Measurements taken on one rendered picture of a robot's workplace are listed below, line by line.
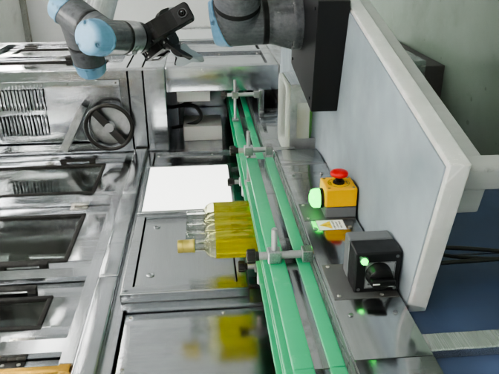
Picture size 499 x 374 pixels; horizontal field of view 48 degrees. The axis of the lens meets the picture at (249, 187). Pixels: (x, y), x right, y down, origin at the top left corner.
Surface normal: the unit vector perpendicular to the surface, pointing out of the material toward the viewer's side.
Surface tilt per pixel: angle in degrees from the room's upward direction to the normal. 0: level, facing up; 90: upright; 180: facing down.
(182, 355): 91
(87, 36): 55
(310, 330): 90
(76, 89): 90
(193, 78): 90
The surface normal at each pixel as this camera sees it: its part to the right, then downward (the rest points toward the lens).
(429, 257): 0.08, 0.61
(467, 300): 0.00, -0.91
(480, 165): 0.01, -0.79
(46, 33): 0.08, 0.41
